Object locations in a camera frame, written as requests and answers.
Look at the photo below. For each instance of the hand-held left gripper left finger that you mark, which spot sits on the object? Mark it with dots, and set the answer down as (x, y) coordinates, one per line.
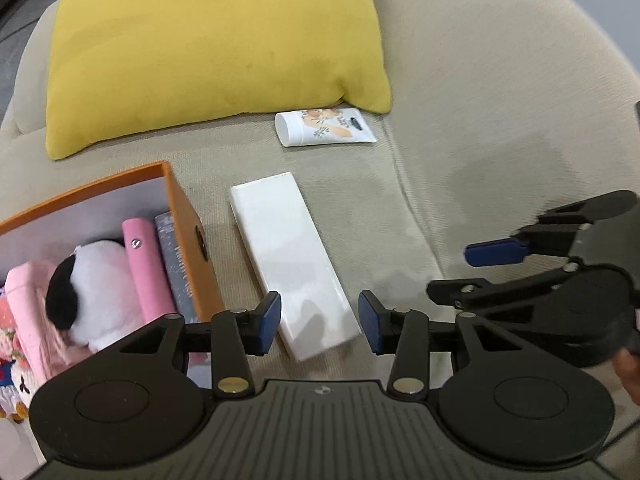
(270, 320)

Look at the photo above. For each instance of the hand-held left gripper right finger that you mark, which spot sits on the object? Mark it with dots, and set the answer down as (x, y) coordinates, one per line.
(367, 322)

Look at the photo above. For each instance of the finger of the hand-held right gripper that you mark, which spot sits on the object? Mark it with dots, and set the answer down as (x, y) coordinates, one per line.
(480, 295)
(492, 252)

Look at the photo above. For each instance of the long white box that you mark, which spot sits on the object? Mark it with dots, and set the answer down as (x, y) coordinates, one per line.
(290, 250)

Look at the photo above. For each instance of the orange storage box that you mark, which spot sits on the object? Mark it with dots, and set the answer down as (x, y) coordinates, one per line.
(187, 225)

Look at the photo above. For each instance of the pink fabric pouch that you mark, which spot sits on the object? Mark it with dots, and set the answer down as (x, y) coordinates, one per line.
(30, 310)

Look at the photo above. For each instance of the person's right hand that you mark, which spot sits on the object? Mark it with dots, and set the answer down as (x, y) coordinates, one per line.
(627, 367)

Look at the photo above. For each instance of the grey book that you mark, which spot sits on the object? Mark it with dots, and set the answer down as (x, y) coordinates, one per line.
(175, 260)

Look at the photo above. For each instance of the pink cylindrical bottle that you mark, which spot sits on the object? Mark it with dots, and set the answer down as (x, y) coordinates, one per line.
(147, 265)

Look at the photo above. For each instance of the beige sofa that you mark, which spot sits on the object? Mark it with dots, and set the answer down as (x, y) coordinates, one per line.
(500, 85)

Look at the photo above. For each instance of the white printed cream tube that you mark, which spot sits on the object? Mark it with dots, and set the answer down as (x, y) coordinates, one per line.
(320, 127)

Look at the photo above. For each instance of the colourful knitted doll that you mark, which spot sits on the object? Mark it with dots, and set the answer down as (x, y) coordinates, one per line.
(12, 360)

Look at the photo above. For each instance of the yellow pillow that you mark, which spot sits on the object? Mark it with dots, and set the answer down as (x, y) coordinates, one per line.
(215, 45)

